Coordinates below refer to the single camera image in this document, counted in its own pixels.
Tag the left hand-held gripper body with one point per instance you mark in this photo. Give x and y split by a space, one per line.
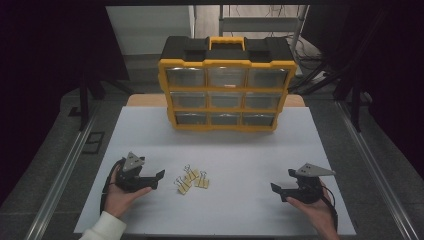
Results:
128 176

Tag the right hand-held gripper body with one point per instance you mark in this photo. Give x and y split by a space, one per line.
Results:
310 190

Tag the clear plastic drawer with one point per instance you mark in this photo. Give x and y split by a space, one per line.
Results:
191 119

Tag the yellow black storage organizer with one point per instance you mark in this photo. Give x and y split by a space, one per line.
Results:
186 50

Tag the person's right hand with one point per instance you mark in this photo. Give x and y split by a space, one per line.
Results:
315 211

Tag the person's left hand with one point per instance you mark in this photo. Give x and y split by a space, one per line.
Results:
116 201

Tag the white table mat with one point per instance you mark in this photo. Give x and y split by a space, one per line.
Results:
233 160

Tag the wooden table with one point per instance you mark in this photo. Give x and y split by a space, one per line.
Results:
146 100

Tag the black stand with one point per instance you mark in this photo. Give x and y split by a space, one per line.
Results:
356 110
84 106

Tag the set of clear drawers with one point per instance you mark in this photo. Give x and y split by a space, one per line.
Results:
226 77

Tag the white panel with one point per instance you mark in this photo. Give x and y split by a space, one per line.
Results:
146 30

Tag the aluminium frame rail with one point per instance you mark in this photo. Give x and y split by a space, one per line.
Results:
63 180
373 166

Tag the grey metal shelf frame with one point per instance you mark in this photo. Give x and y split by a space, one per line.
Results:
258 24

